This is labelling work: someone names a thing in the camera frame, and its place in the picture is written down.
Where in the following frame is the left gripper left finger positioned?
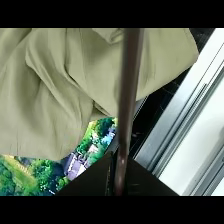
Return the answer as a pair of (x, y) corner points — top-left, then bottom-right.
(54, 151), (116, 197)

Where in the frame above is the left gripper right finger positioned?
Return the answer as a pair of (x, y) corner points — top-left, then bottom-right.
(125, 157), (180, 197)

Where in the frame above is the pale olive shirt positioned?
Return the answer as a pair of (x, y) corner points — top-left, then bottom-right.
(0, 28), (200, 162)

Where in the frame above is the silver frame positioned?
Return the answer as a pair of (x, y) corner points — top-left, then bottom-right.
(133, 28), (224, 197)

